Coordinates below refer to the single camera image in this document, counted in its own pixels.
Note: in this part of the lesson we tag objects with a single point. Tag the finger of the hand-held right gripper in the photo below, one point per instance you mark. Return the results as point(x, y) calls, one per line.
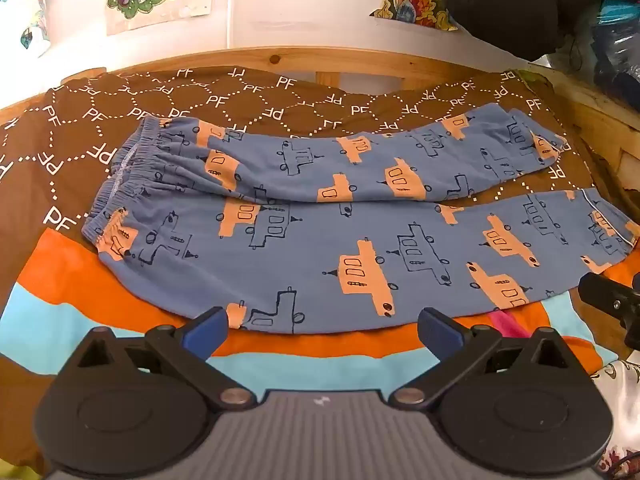
point(607, 297)

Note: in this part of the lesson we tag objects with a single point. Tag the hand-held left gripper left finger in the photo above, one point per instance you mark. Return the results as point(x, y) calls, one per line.
point(207, 331)

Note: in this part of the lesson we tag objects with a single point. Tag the blue pants with boat print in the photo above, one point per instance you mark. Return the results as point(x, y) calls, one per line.
point(310, 240)

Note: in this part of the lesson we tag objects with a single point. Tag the brown patterned blanket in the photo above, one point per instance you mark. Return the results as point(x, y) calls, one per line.
point(65, 125)

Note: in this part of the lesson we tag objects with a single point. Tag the blue plastic bag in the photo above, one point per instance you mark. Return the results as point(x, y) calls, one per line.
point(617, 50)

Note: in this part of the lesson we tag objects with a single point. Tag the wooden bed frame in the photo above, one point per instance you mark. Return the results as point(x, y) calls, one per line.
point(400, 62)

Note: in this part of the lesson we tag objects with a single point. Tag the white floral cloth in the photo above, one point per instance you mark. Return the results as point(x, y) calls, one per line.
point(620, 410)

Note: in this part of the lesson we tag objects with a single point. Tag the pink cloth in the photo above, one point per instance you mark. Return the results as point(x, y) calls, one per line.
point(506, 323)

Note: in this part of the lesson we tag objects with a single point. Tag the black garment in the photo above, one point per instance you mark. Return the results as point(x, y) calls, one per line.
point(510, 5)

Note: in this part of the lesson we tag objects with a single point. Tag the small colourful wall poster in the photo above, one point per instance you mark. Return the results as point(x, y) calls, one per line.
point(34, 25)

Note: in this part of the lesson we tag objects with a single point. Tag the white wall pipe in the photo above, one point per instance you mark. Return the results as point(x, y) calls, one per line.
point(231, 5)

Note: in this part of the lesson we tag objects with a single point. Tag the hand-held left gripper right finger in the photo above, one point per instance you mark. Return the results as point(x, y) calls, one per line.
point(439, 332)

